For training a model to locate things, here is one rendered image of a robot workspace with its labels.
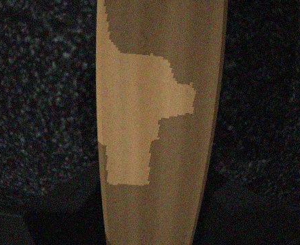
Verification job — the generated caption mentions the brown wooden board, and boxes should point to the brown wooden board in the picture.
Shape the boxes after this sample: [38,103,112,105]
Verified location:
[95,0,228,245]

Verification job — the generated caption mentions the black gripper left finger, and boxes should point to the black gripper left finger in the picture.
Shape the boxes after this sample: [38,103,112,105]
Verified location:
[0,160,106,245]

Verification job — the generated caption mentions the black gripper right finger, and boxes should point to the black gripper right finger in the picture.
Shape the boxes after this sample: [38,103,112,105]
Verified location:
[193,167,300,245]

